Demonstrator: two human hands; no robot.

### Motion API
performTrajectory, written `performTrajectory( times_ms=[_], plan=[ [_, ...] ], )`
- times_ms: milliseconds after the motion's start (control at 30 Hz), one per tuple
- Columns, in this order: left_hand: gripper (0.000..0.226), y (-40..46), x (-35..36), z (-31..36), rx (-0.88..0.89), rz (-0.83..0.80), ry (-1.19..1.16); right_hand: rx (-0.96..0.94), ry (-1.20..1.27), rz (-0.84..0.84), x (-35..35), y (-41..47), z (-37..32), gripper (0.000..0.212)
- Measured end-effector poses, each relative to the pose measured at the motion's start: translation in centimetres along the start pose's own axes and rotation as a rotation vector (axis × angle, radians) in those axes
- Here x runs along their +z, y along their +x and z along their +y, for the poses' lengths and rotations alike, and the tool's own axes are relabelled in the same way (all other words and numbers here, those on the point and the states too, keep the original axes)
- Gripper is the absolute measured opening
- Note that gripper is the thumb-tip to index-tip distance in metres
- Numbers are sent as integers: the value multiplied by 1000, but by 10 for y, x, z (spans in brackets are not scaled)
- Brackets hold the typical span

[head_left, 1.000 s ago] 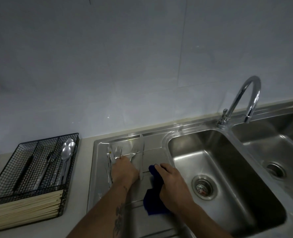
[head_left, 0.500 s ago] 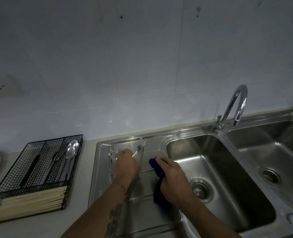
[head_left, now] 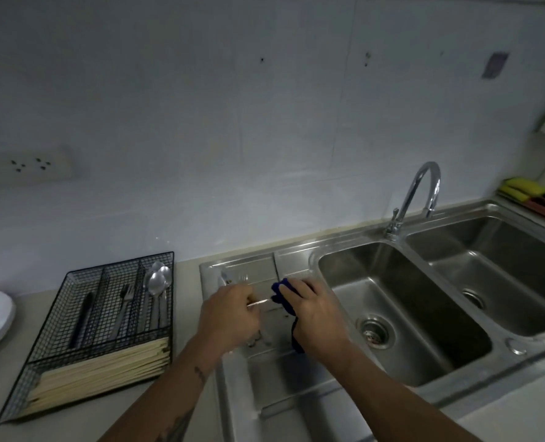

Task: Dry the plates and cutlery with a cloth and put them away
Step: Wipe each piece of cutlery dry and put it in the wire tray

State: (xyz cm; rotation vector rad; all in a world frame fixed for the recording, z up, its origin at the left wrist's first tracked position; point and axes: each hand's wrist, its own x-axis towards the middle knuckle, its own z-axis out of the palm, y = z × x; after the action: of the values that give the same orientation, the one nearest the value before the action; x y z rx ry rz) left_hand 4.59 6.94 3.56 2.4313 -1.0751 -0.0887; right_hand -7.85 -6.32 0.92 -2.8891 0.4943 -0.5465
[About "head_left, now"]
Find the black knife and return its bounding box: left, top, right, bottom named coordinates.
left=69, top=292, right=96, bottom=349

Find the pile of steel cutlery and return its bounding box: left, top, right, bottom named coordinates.
left=216, top=270, right=273, bottom=348

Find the bundle of wooden chopsticks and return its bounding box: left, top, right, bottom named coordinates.
left=25, top=338, right=172, bottom=416

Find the white wall outlet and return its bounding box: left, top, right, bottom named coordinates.
left=0, top=149, right=75, bottom=185

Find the person's right forearm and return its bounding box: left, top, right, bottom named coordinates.
left=320, top=338, right=483, bottom=442

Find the stainless steel double sink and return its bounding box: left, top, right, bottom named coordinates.
left=199, top=200, right=545, bottom=442

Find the yellow sponge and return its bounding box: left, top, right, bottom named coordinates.
left=500, top=177, right=545, bottom=201

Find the person's right hand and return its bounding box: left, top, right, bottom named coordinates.
left=279, top=277, right=352, bottom=360

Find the person's left forearm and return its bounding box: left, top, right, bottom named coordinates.
left=97, top=335, right=229, bottom=442

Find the person's left hand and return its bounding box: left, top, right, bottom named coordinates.
left=198, top=284, right=264, bottom=355

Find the black wire cutlery tray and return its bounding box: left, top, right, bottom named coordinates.
left=0, top=251, right=175, bottom=425

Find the chrome faucet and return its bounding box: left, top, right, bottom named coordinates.
left=383, top=161, right=442, bottom=240

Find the dark blue cloth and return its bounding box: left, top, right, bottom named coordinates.
left=271, top=279, right=306, bottom=354

